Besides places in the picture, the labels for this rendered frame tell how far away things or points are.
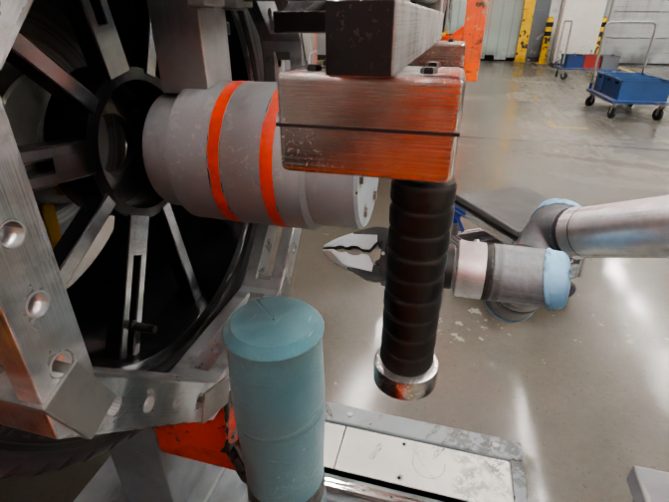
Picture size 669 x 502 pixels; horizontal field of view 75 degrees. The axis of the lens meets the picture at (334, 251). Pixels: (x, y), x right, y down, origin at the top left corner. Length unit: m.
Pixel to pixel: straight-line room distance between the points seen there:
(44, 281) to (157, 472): 0.55
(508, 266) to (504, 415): 0.75
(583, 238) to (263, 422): 0.57
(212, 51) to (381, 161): 0.27
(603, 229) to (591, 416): 0.81
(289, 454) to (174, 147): 0.30
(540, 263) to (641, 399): 0.96
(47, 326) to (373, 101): 0.23
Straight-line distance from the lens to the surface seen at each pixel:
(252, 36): 0.73
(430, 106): 0.21
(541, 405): 1.45
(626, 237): 0.74
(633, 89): 5.92
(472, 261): 0.68
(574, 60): 9.61
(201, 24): 0.44
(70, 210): 0.68
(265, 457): 0.45
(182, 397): 0.46
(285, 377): 0.38
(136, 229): 0.53
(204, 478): 0.92
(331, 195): 0.38
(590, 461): 1.37
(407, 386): 0.30
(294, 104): 0.23
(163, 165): 0.45
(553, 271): 0.70
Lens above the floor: 0.97
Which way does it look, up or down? 28 degrees down
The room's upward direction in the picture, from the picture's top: straight up
